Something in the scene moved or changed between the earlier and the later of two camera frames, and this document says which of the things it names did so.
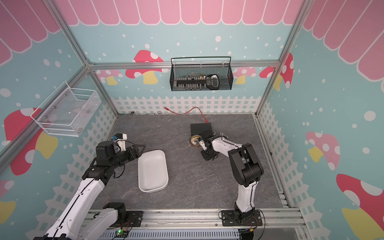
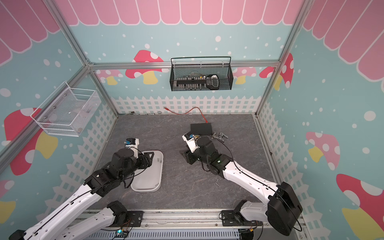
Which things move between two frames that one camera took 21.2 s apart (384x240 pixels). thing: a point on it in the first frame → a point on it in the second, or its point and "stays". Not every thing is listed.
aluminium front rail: [274, 219] stays
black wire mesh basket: [201, 77] stays
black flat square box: [204, 129] stays
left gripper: [136, 153] → [145, 160]
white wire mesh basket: [67, 110] stays
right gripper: [205, 157] → [188, 156]
